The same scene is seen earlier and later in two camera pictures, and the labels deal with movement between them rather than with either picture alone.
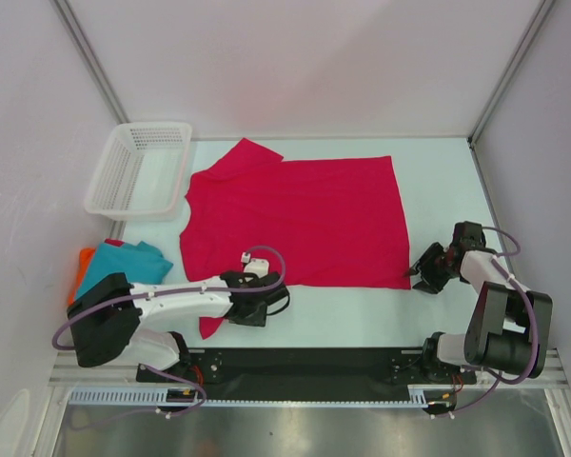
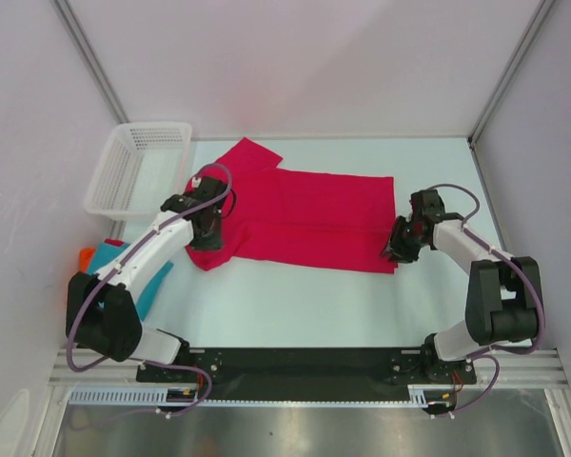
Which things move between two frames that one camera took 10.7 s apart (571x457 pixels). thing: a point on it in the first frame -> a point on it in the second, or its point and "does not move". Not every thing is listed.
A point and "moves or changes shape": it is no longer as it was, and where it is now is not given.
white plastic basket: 141,172 does not move
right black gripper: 423,264 -> 395,246
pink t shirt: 321,221 moves or changes shape
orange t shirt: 86,256 does not move
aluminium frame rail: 65,373 does not move
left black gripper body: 256,318 -> 211,239
